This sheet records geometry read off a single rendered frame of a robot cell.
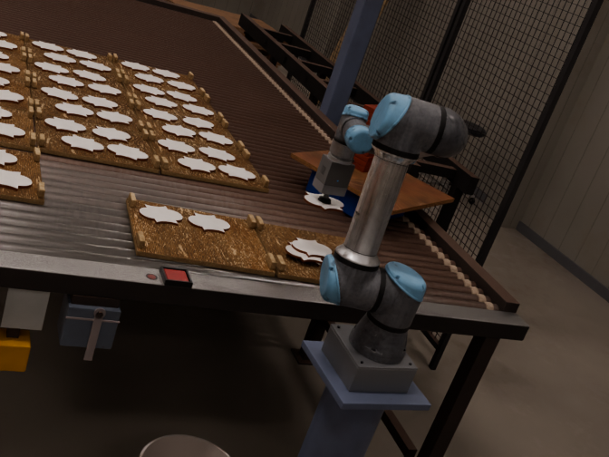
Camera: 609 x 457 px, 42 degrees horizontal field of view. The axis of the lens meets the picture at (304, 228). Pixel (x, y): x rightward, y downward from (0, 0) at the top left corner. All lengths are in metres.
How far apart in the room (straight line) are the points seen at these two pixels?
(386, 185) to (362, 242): 0.15
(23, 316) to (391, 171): 0.99
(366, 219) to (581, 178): 4.89
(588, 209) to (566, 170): 0.42
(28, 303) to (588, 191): 5.17
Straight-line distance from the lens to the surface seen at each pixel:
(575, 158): 6.78
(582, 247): 6.60
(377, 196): 1.89
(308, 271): 2.41
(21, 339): 2.19
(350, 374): 2.03
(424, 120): 1.85
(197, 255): 2.28
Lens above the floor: 1.91
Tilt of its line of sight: 21 degrees down
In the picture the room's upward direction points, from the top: 20 degrees clockwise
